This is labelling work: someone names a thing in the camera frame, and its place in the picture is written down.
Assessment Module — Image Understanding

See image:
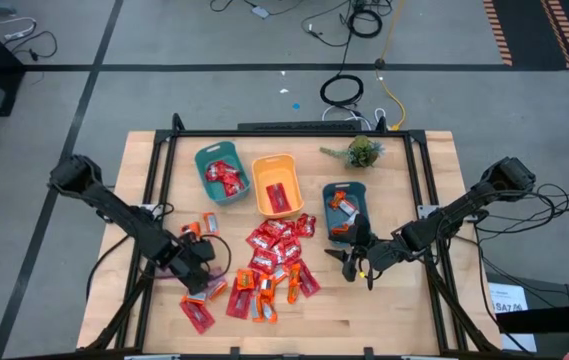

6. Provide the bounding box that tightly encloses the white paper sign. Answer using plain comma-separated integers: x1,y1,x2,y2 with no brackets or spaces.
487,282,538,353

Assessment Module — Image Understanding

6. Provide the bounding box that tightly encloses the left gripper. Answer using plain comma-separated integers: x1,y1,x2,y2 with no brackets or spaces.
161,239,215,297

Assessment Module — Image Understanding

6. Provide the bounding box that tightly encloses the white floor cable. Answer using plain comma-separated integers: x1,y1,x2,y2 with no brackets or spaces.
321,104,388,132

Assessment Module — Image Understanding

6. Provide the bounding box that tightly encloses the artificial green plant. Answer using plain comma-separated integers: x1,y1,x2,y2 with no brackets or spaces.
319,134,385,170

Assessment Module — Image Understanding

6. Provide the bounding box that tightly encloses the black coiled floor cable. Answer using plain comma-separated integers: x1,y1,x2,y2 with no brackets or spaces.
319,73,365,108
346,7,384,40

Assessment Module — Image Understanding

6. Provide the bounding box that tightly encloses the red Skittles candy pack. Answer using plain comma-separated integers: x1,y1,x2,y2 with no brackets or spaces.
245,229,278,251
261,218,296,240
248,248,281,275
217,167,243,187
278,237,303,264
223,179,246,198
295,213,317,238
205,160,226,182

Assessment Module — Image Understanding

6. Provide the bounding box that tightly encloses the yellow floor cable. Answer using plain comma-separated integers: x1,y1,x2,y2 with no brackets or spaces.
374,0,409,132

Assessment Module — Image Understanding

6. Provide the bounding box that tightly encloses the black bar behind table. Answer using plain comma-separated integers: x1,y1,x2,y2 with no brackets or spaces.
236,120,364,133

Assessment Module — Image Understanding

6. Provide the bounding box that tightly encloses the red Twizzlers candy pack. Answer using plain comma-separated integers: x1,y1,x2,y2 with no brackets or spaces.
265,182,293,215
225,277,256,320
297,258,322,299
179,298,216,336

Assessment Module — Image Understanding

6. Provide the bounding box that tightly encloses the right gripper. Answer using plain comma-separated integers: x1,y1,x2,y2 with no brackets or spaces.
324,234,410,284

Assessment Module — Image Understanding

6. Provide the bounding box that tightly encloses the white power strip cable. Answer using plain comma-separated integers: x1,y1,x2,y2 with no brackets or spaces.
0,16,38,42

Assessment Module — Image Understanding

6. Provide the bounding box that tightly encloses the black side table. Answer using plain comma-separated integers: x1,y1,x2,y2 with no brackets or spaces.
486,272,569,360

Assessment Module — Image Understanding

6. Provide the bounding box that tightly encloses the teal plastic bin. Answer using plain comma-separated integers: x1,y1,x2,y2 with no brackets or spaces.
194,140,252,206

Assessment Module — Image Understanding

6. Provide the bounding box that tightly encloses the grey-blue plastic bin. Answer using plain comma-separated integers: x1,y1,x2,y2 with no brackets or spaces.
322,181,369,247

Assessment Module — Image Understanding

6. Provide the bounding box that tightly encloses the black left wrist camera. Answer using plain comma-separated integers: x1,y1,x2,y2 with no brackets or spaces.
191,238,217,263

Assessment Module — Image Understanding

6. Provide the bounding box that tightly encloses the yellow plastic bin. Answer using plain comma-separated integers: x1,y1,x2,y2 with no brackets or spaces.
251,153,306,219

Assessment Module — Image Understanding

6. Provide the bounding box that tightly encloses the black orange-striped floor mat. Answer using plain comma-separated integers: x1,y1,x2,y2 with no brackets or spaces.
482,0,569,71

